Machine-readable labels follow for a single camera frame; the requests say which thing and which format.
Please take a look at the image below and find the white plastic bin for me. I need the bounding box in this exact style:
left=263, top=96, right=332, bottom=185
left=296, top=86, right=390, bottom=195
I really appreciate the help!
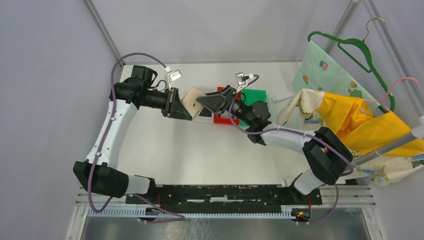
left=192, top=112, right=214, bottom=124

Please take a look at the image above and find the red plastic bin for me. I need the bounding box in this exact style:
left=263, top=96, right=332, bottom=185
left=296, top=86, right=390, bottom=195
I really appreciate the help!
left=213, top=86, right=242, bottom=125

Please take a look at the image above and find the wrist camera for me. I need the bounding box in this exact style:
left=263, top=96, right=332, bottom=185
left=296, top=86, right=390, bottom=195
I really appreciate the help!
left=235, top=72, right=259, bottom=87
left=164, top=66, right=182, bottom=90

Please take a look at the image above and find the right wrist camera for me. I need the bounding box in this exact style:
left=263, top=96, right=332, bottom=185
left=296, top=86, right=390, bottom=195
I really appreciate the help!
left=235, top=72, right=259, bottom=87

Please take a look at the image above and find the white slotted cable duct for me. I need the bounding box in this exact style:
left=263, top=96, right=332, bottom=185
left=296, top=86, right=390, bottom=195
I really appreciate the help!
left=86, top=206, right=296, bottom=220

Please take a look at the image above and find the black VIP cards stack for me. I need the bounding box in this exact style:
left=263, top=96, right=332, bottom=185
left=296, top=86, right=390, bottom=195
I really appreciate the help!
left=198, top=107, right=213, bottom=118

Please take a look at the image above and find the green clothes hanger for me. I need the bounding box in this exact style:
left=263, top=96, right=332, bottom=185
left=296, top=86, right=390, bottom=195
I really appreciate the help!
left=307, top=31, right=396, bottom=114

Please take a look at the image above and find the metal clothes rail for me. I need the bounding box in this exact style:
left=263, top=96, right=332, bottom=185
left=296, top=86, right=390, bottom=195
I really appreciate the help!
left=352, top=115, right=424, bottom=166

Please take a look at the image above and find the cream cartoon print cloth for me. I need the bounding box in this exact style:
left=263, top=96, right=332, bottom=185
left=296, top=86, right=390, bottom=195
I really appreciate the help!
left=276, top=89, right=424, bottom=187

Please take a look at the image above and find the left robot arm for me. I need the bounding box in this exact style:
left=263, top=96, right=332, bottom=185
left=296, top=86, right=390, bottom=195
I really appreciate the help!
left=73, top=65, right=193, bottom=204

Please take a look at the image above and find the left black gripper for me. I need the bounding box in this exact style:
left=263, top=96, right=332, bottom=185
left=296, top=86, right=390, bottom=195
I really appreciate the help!
left=141, top=87, right=192, bottom=121

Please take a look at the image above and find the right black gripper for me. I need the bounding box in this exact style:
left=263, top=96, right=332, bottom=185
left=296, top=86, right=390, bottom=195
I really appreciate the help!
left=196, top=85, right=254, bottom=127

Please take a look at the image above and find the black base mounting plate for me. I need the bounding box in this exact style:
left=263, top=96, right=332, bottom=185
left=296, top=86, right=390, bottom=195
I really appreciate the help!
left=143, top=184, right=323, bottom=214

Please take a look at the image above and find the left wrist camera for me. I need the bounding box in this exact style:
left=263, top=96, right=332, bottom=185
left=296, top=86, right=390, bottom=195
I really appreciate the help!
left=164, top=66, right=182, bottom=90

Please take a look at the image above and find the green plastic bin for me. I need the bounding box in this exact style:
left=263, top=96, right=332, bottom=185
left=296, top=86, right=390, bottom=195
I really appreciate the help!
left=239, top=88, right=267, bottom=124

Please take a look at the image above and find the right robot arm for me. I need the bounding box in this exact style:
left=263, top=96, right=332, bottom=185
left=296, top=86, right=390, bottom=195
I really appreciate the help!
left=196, top=85, right=354, bottom=204

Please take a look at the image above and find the yellow cloth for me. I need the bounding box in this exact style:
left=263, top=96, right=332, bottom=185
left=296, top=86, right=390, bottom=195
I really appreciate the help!
left=316, top=92, right=411, bottom=154

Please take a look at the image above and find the pink clothes hanger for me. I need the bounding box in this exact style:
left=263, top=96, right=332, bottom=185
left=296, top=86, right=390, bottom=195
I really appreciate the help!
left=362, top=76, right=421, bottom=114

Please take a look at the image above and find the aluminium rail frame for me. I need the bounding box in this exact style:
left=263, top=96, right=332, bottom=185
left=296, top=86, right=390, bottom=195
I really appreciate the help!
left=75, top=185, right=377, bottom=208

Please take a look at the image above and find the light green cartoon cloth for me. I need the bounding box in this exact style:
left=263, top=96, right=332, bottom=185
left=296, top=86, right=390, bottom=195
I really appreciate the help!
left=292, top=41, right=388, bottom=112

